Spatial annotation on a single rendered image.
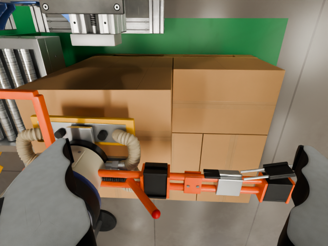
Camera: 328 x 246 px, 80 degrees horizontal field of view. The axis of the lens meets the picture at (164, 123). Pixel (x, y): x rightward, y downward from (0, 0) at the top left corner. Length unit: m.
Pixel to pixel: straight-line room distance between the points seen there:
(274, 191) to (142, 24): 1.17
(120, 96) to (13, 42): 0.73
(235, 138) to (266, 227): 1.84
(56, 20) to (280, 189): 1.53
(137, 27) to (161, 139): 0.84
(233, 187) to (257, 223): 2.30
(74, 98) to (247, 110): 0.92
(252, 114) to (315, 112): 0.96
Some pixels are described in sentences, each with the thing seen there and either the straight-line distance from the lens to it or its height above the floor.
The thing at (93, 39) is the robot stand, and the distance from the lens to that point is 0.68.
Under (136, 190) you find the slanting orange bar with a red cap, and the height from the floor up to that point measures 1.23.
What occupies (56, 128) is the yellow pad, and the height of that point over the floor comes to 1.08.
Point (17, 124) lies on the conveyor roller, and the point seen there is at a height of 0.55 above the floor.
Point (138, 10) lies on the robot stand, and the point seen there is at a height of 0.21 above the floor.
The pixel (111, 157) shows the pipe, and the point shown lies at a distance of 0.70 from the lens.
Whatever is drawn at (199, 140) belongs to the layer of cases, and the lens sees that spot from 1.29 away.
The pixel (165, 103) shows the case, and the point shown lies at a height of 0.94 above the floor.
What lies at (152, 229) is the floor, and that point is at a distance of 2.89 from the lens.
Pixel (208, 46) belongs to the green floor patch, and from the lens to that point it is 1.66.
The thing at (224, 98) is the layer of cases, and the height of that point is 0.54.
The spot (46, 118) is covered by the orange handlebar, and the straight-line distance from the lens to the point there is 0.59.
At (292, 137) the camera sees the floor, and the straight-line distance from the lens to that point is 2.20.
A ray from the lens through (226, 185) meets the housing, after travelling 0.62.
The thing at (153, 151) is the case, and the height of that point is 0.94.
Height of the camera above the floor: 1.63
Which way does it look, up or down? 63 degrees down
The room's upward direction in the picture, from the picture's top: 174 degrees counter-clockwise
